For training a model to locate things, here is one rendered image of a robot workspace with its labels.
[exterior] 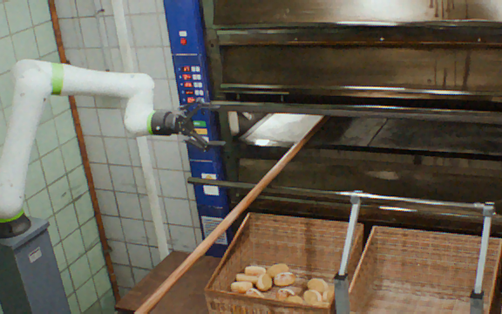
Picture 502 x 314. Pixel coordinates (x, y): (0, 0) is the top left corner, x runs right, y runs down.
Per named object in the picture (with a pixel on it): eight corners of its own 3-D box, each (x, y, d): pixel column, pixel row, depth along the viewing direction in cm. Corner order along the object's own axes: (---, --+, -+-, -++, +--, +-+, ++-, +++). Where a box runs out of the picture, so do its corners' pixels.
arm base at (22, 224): (-34, 230, 256) (-38, 216, 254) (-6, 214, 268) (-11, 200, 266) (11, 241, 243) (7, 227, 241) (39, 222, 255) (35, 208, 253)
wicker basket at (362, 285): (374, 278, 304) (371, 223, 294) (502, 294, 279) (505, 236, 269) (339, 344, 265) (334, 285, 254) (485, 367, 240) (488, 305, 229)
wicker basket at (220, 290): (254, 262, 331) (247, 210, 321) (368, 276, 306) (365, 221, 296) (206, 319, 292) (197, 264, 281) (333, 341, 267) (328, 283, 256)
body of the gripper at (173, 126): (173, 109, 254) (195, 110, 250) (177, 131, 257) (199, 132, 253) (163, 116, 248) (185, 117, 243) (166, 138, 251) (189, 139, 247)
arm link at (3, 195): (-17, 221, 224) (22, 67, 215) (-21, 204, 238) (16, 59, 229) (21, 228, 230) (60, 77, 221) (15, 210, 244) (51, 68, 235)
